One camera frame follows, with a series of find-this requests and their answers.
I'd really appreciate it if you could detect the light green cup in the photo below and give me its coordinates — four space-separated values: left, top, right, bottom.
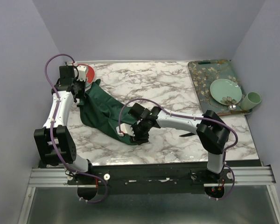
240 92 262 111

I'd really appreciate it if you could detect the red plate with blue flower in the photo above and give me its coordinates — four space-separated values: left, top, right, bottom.
77 63 95 90

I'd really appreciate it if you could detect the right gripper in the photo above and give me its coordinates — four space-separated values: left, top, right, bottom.
126 120 149 146

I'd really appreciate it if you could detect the aluminium frame rail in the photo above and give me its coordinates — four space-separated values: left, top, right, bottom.
28 167 275 188

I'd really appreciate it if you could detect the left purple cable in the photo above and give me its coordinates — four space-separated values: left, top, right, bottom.
44 54 108 204

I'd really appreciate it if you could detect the floral teal serving tray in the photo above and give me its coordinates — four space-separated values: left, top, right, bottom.
188 59 252 116

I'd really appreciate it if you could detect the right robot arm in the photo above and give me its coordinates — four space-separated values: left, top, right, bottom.
128 103 230 183

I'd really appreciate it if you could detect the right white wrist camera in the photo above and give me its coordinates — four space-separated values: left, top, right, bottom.
116 123 135 137

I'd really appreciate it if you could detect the light green plate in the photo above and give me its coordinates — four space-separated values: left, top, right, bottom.
210 79 242 105

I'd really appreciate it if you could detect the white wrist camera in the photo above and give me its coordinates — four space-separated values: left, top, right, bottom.
77 65 88 82
116 123 135 137

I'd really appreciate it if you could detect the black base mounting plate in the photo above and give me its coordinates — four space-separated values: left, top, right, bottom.
68 162 232 196

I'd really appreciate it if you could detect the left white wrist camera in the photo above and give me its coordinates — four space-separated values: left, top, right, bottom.
77 65 88 82

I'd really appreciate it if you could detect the dark green cloth napkin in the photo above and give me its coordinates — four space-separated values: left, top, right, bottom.
77 79 136 146

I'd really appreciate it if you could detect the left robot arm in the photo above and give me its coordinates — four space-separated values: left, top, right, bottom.
34 65 94 184

